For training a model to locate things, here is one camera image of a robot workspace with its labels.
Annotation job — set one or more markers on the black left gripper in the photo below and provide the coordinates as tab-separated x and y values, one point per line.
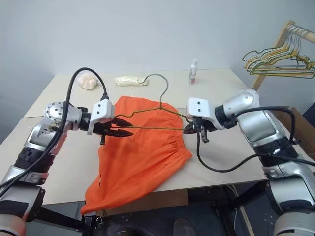
103	129

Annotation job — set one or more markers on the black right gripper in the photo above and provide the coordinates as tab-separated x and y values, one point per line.
200	125

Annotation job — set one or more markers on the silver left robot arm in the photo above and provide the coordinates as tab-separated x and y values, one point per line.
37	140

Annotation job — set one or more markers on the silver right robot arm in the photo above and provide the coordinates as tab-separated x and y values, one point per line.
268	127

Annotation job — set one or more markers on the orange shorts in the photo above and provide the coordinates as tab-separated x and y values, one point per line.
142	152

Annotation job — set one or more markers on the white plastic bottle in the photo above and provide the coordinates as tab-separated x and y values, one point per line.
193	71

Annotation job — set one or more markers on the bag of pale round items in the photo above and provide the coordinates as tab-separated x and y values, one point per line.
86	81

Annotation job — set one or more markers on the brown cardboard box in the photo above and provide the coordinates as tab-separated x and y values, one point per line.
301	127

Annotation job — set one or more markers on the wooden clothes rack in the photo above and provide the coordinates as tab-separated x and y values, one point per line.
280	39

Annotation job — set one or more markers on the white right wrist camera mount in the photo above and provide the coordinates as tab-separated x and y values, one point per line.
199	110

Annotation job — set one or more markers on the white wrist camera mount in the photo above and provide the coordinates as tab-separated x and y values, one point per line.
103	110
199	110

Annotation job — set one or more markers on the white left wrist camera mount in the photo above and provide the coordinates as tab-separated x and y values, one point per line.
103	110

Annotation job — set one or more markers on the black table frame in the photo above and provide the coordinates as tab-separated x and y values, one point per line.
61	217

